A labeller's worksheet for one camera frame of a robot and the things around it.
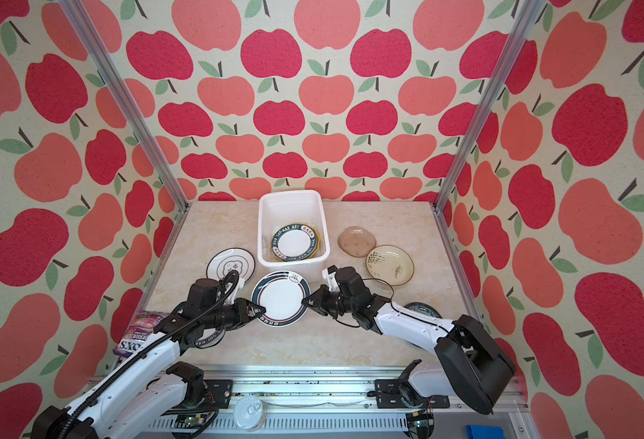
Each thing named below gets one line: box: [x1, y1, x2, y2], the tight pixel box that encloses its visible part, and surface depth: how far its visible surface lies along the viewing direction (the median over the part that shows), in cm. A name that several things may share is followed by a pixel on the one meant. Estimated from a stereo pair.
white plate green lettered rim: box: [271, 223, 318, 262], surface depth 108 cm
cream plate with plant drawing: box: [365, 244, 416, 287], surface depth 103 cm
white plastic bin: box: [257, 190, 332, 284], surface depth 104 cm
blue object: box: [465, 424, 505, 439], surface depth 69 cm
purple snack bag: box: [113, 310, 169, 359], surface depth 83 cm
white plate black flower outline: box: [205, 246, 256, 281], surface depth 103 cm
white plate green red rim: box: [250, 270, 312, 328], surface depth 82 cm
